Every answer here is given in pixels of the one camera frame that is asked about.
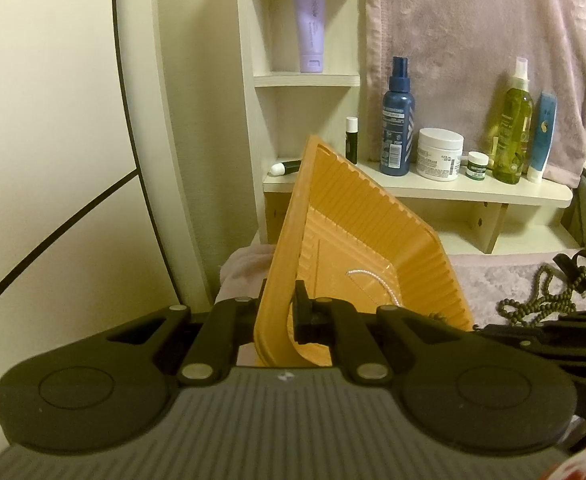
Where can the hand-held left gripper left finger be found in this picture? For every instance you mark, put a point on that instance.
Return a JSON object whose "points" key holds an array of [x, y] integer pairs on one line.
{"points": [[238, 312]]}

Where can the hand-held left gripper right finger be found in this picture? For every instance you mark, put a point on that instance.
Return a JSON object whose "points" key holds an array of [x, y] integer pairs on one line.
{"points": [[305, 315]]}

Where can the black band watch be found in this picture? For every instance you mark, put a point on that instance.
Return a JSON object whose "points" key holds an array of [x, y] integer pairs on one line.
{"points": [[570, 265]]}

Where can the orange plastic tray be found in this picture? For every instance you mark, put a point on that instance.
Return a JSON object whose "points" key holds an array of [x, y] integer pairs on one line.
{"points": [[373, 225]]}

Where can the dark green tube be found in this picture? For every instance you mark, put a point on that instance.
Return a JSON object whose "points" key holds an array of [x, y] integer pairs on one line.
{"points": [[279, 169]]}

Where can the cream wooden shelf unit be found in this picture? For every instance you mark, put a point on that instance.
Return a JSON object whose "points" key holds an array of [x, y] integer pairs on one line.
{"points": [[423, 192]]}

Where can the white and black lip balm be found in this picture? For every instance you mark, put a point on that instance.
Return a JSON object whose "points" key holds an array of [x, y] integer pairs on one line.
{"points": [[351, 142]]}

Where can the small green-label jar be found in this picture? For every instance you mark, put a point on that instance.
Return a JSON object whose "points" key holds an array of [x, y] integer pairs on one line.
{"points": [[477, 167]]}

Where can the blue and white tube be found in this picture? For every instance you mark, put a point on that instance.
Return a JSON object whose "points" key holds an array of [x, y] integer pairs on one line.
{"points": [[543, 135]]}

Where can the green spray bottle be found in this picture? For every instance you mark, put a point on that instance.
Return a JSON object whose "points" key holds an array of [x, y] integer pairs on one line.
{"points": [[512, 135]]}

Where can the white cream jar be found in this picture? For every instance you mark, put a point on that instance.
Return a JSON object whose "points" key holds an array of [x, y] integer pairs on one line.
{"points": [[439, 155]]}

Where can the blue spray bottle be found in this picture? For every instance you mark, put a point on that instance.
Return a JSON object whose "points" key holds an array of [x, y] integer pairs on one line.
{"points": [[397, 130]]}

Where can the lavender tube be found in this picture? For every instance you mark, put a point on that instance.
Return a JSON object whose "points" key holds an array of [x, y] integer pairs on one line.
{"points": [[309, 25]]}

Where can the pink hanging towel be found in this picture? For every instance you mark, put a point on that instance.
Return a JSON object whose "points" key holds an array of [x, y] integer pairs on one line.
{"points": [[463, 35]]}

